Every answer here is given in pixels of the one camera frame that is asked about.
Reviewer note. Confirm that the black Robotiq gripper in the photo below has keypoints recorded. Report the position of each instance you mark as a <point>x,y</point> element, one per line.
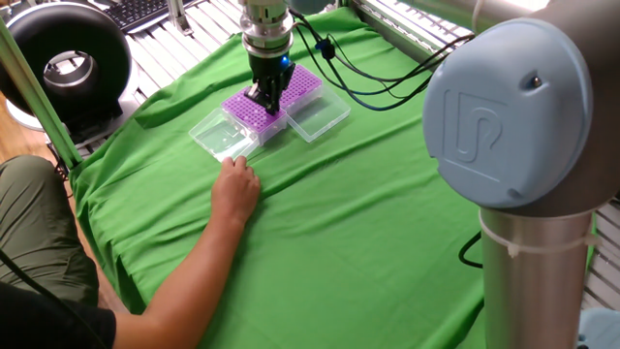
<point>271,70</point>

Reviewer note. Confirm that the purple rack pipette tip box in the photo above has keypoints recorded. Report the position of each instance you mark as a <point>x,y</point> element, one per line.
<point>237,104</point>
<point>305,82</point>

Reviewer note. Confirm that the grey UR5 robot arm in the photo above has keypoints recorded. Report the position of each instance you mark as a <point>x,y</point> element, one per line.
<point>508,111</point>

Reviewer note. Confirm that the person's right forearm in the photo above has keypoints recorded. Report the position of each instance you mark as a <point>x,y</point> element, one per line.
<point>184,291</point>

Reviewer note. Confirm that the person's right hand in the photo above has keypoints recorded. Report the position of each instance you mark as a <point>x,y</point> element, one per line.
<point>235,191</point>

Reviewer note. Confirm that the green table cloth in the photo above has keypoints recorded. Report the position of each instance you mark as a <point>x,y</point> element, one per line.
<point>339,218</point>

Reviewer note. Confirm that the black computer keyboard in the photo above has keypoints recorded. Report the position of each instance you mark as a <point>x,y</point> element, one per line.
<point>140,12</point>

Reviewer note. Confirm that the olive trousers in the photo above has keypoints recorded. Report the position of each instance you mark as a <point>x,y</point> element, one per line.
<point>39,228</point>

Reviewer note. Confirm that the white zip tie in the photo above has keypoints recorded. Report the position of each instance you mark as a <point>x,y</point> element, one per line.
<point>533,247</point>

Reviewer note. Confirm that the black shirt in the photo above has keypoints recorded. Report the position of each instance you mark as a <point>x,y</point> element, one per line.
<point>48,325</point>

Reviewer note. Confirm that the short aluminium post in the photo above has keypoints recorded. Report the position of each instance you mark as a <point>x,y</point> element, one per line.
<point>178,17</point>

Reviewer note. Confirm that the aluminium frame beam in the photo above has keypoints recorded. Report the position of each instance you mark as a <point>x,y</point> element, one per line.
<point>38,97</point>

